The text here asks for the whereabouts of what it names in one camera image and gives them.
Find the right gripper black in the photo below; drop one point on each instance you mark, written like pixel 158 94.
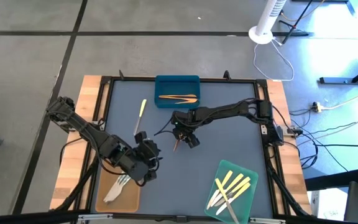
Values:
pixel 183 121

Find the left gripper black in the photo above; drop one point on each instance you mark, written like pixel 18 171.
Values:
pixel 138 161

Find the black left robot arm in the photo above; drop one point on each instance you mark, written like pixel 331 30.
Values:
pixel 89 133

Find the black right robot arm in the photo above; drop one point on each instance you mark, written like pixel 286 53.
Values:
pixel 235 110

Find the orange plastic bin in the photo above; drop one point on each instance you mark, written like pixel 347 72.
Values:
pixel 129 199

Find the blue plastic bin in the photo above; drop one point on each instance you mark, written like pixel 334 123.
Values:
pixel 177 85

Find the black gantry strut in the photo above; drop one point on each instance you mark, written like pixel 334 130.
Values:
pixel 286 193
pixel 79 186

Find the teal plastic bin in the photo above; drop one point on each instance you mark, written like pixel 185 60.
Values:
pixel 244 208

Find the white floor power plug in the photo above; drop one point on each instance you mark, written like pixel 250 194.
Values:
pixel 317 107

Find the white tower fan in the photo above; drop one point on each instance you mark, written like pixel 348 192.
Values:
pixel 267 18

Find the black floor beam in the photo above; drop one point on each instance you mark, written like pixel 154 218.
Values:
pixel 331 180

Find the black tripod stand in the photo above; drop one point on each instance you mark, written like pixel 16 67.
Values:
pixel 297 20

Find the black desk leg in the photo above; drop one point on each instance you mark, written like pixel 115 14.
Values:
pixel 337 80

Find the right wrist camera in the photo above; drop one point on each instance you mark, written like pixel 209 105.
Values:
pixel 193 141

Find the black table frame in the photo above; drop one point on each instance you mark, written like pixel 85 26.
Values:
pixel 228 80

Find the silver metal bracket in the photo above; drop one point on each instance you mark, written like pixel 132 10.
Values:
pixel 95 217
pixel 267 221

